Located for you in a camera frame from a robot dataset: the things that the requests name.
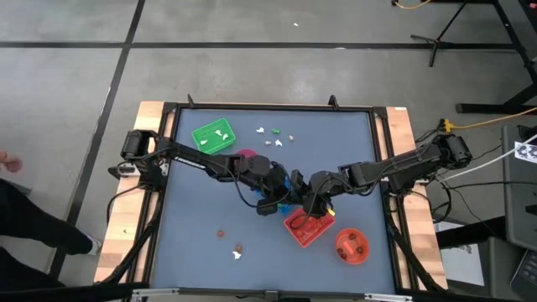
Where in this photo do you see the green plastic basket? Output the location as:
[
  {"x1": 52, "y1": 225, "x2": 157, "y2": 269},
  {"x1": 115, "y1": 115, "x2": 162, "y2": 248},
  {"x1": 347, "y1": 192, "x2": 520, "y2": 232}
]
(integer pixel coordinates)
[{"x1": 191, "y1": 117, "x2": 237, "y2": 157}]

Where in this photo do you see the wooden table side board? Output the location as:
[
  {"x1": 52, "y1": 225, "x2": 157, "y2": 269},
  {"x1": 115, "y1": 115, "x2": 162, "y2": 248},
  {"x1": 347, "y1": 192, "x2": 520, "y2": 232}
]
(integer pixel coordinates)
[
  {"x1": 94, "y1": 100, "x2": 167, "y2": 284},
  {"x1": 383, "y1": 106, "x2": 449, "y2": 290}
]

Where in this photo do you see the orange plastic bowl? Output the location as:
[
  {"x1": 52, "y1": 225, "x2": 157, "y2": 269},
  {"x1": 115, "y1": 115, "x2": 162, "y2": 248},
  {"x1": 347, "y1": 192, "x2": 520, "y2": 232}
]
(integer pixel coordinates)
[{"x1": 334, "y1": 227, "x2": 370, "y2": 265}]

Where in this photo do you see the yellow floor cable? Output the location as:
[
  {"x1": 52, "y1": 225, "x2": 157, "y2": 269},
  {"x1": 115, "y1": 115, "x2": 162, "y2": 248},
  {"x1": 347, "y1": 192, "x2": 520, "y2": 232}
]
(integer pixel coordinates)
[{"x1": 392, "y1": 0, "x2": 433, "y2": 11}]

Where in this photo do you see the black desk leg frame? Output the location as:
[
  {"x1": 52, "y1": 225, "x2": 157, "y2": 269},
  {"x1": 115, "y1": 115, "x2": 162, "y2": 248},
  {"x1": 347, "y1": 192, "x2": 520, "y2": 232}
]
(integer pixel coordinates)
[{"x1": 456, "y1": 0, "x2": 537, "y2": 115}]

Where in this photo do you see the yellow extension cord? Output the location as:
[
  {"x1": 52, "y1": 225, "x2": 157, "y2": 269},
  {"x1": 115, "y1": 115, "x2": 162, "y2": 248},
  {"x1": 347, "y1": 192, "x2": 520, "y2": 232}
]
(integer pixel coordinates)
[{"x1": 438, "y1": 107, "x2": 537, "y2": 133}]

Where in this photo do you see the black bar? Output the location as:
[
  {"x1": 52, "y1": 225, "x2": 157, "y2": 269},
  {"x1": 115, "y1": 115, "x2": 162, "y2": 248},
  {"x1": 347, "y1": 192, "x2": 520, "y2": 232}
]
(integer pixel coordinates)
[{"x1": 435, "y1": 216, "x2": 507, "y2": 249}]

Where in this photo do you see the grey cabinet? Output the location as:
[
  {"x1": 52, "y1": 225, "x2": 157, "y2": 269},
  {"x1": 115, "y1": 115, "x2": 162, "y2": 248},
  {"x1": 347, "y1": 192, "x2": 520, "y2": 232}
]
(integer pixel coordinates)
[{"x1": 501, "y1": 123, "x2": 537, "y2": 253}]

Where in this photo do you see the black tripod stand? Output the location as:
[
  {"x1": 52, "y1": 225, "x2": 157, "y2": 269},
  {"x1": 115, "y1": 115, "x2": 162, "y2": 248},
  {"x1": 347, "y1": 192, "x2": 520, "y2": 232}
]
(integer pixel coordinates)
[{"x1": 409, "y1": 0, "x2": 469, "y2": 68}]

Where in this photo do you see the black keyboard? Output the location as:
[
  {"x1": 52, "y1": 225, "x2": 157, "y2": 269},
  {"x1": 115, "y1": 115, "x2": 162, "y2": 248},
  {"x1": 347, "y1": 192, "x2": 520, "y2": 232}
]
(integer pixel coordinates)
[{"x1": 509, "y1": 249, "x2": 537, "y2": 302}]

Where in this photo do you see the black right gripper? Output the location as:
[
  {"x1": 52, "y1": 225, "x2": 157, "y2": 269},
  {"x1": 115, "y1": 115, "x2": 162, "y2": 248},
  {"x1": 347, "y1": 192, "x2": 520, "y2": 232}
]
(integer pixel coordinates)
[{"x1": 302, "y1": 169, "x2": 347, "y2": 219}]

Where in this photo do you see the blue plastic basket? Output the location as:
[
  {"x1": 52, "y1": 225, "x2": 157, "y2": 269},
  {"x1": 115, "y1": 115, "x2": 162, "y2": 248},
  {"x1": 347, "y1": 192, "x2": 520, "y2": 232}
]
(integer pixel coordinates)
[{"x1": 251, "y1": 174, "x2": 297, "y2": 216}]

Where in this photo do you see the black table frame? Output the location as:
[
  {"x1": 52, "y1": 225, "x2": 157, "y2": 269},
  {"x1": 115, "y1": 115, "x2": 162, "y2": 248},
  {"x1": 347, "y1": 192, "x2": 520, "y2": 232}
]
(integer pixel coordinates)
[{"x1": 142, "y1": 100, "x2": 404, "y2": 295}]

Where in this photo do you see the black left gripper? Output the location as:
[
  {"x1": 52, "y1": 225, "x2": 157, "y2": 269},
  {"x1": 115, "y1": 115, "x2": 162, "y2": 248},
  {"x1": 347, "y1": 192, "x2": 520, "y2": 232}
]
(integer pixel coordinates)
[{"x1": 256, "y1": 167, "x2": 295, "y2": 217}]

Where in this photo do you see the person's white shoe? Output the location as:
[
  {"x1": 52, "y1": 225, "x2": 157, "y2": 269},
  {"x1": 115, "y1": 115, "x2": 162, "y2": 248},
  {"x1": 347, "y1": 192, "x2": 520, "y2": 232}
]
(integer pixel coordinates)
[{"x1": 86, "y1": 234, "x2": 103, "y2": 256}]

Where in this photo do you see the person's leg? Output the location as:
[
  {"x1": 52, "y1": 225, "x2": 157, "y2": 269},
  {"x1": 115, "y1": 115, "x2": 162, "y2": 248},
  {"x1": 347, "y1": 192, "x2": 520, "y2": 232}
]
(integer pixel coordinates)
[{"x1": 0, "y1": 178, "x2": 96, "y2": 290}]

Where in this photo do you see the silver aluminium rail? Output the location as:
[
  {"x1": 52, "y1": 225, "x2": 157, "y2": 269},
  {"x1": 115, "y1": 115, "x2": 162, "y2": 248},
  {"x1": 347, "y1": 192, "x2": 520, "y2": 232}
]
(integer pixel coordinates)
[{"x1": 131, "y1": 287, "x2": 414, "y2": 302}]

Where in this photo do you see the white cable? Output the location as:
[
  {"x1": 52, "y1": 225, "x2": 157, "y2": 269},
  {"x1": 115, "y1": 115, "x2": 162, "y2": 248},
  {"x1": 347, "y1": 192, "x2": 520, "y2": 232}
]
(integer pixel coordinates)
[{"x1": 435, "y1": 133, "x2": 537, "y2": 184}]

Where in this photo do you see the black beam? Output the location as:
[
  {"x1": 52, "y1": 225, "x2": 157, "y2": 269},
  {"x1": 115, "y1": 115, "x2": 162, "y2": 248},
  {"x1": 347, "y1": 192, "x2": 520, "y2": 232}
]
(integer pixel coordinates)
[{"x1": 0, "y1": 283, "x2": 148, "y2": 302}]

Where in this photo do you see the white marker paper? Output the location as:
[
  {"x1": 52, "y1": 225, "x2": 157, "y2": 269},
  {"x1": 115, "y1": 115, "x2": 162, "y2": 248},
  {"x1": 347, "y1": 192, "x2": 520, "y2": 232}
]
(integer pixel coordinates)
[{"x1": 514, "y1": 141, "x2": 537, "y2": 164}]

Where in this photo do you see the person's hand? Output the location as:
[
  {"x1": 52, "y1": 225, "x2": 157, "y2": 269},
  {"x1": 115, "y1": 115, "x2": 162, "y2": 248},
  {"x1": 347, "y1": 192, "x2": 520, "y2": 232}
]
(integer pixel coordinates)
[{"x1": 0, "y1": 150, "x2": 24, "y2": 174}]

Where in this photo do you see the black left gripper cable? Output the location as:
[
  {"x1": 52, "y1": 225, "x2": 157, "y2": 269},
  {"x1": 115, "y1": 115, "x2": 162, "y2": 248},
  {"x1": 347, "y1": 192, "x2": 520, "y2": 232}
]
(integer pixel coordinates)
[{"x1": 234, "y1": 175, "x2": 290, "y2": 210}]

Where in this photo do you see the red plastic basket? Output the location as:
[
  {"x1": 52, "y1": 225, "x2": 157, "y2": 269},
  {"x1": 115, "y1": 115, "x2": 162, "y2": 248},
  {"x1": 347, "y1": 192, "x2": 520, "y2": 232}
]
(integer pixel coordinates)
[{"x1": 283, "y1": 207, "x2": 336, "y2": 248}]

